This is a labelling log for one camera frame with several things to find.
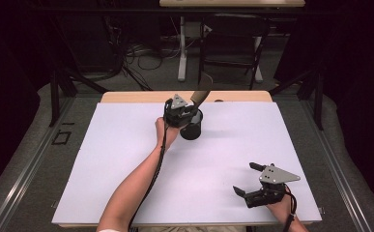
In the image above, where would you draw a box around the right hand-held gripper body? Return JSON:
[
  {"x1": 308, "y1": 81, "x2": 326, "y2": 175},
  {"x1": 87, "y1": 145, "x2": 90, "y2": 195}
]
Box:
[{"x1": 245, "y1": 163, "x2": 302, "y2": 209}]

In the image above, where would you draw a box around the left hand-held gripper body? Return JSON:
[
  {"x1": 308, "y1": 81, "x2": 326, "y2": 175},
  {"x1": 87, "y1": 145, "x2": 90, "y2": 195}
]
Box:
[{"x1": 163, "y1": 93, "x2": 200, "y2": 129}]

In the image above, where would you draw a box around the black plastic comb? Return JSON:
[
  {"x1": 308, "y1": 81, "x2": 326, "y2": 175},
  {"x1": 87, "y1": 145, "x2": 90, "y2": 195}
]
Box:
[{"x1": 188, "y1": 72, "x2": 215, "y2": 110}]

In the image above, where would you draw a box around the black mesh pen cup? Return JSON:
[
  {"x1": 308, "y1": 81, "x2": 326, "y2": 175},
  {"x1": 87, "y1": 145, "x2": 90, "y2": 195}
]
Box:
[{"x1": 179, "y1": 108, "x2": 204, "y2": 141}]

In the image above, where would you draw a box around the person's left hand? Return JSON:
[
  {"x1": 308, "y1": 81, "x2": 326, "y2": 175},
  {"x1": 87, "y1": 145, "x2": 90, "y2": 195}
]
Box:
[{"x1": 154, "y1": 116, "x2": 182, "y2": 151}]

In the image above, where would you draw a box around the person's right hand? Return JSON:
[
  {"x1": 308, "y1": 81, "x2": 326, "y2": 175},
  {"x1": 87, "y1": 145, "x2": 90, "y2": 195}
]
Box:
[{"x1": 266, "y1": 191, "x2": 298, "y2": 226}]

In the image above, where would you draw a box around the white board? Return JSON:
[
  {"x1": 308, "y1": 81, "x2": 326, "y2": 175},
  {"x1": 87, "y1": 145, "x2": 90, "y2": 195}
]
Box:
[{"x1": 51, "y1": 101, "x2": 324, "y2": 226}]

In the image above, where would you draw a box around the light wooden table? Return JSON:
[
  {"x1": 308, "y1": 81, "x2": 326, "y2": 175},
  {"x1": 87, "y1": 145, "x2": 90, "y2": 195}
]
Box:
[{"x1": 58, "y1": 90, "x2": 314, "y2": 229}]

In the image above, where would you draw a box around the white-legged background desk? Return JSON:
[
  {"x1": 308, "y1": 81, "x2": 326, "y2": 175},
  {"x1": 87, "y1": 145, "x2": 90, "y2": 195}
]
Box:
[{"x1": 158, "y1": 0, "x2": 306, "y2": 83}]

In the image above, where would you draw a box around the black folding chair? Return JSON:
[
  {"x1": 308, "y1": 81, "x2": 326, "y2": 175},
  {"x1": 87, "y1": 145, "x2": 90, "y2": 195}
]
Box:
[{"x1": 197, "y1": 13, "x2": 272, "y2": 92}]

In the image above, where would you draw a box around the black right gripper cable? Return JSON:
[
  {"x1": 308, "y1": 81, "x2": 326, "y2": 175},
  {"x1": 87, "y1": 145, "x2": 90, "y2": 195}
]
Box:
[{"x1": 282, "y1": 185, "x2": 299, "y2": 232}]

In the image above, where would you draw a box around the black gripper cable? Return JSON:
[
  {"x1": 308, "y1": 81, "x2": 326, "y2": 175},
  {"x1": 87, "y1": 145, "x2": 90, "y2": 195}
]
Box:
[
  {"x1": 127, "y1": 101, "x2": 170, "y2": 232},
  {"x1": 282, "y1": 185, "x2": 299, "y2": 232}
]

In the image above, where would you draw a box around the aluminium floor rail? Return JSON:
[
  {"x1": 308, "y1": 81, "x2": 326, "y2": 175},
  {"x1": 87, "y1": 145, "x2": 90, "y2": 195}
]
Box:
[
  {"x1": 299, "y1": 96, "x2": 373, "y2": 232},
  {"x1": 0, "y1": 96, "x2": 76, "y2": 232}
]

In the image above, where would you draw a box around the tangle of floor cables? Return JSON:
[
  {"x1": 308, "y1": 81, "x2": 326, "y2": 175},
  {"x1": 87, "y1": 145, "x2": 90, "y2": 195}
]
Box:
[{"x1": 108, "y1": 18, "x2": 183, "y2": 92}]

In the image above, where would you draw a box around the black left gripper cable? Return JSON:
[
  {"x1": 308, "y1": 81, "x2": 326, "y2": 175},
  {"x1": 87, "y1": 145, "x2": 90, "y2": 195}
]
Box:
[{"x1": 127, "y1": 101, "x2": 170, "y2": 232}]

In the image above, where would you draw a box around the black metal frame stand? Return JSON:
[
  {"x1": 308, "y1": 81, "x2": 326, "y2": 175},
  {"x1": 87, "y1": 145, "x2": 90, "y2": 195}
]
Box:
[
  {"x1": 48, "y1": 62, "x2": 111, "y2": 129},
  {"x1": 267, "y1": 69, "x2": 325, "y2": 131}
]

